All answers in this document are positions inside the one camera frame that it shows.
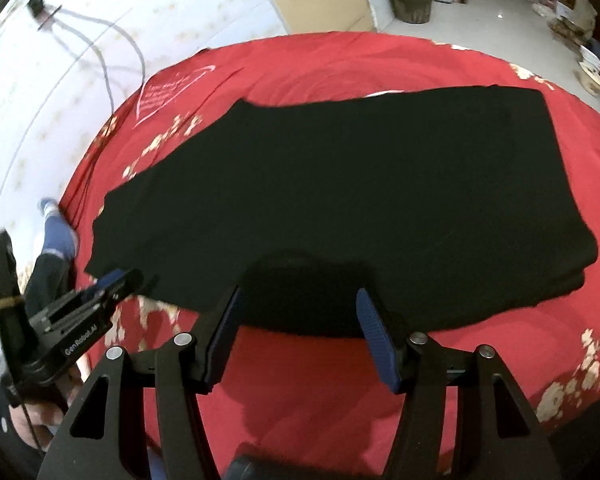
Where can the black power adapter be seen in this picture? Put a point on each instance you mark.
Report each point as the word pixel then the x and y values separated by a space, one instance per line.
pixel 42 10

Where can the black pants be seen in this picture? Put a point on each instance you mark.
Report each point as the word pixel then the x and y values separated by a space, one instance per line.
pixel 330 185

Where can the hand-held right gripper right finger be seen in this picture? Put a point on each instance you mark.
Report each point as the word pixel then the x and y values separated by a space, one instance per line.
pixel 372 332

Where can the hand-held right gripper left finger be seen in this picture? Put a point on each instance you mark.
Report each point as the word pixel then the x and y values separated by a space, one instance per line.
pixel 225 335

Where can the person's left hand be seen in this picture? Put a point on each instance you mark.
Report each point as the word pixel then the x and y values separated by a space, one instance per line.
pixel 45 422

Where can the patterned ceramic bowl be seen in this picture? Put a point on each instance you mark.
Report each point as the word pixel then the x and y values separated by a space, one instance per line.
pixel 591 77

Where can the cardboard box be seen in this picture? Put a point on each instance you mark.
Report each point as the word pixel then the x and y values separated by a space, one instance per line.
pixel 575 15

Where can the person's leg in blue sock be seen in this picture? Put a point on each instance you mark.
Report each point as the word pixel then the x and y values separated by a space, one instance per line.
pixel 57 235

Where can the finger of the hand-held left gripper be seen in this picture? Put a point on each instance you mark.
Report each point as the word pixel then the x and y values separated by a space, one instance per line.
pixel 127 285
pixel 107 278

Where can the red rose printed blanket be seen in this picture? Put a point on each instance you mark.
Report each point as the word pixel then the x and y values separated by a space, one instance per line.
pixel 300 65

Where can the white floral mattress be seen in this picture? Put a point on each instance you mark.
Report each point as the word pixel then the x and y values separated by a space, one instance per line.
pixel 30 110

